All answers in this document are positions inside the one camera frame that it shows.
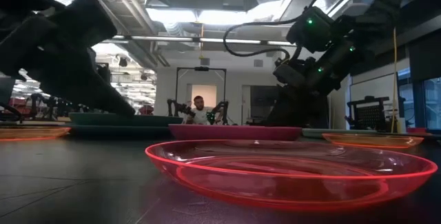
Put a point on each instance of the black background robot arm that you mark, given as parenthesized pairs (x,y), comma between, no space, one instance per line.
(177,108)
(218,112)

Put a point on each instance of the red transparent plastic plate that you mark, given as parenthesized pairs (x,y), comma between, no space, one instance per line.
(289,179)

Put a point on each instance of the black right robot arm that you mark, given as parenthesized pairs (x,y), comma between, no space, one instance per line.
(348,45)

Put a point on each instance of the magenta plastic plate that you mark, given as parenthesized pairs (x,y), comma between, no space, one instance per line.
(234,132)

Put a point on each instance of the orange transparent plastic plate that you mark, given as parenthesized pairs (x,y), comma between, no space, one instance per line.
(372,140)
(31,132)

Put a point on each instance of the person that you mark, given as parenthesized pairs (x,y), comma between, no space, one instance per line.
(201,112)

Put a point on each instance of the teal plastic plate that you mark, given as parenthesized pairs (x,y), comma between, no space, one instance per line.
(103,119)

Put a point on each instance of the long ceiling light strip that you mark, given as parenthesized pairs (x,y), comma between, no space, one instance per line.
(193,39)

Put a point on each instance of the black background station frame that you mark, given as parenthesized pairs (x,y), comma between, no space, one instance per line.
(176,89)

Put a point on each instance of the black perforated cart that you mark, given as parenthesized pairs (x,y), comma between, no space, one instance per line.
(370,115)

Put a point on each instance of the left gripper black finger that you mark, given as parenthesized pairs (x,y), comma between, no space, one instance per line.
(96,93)

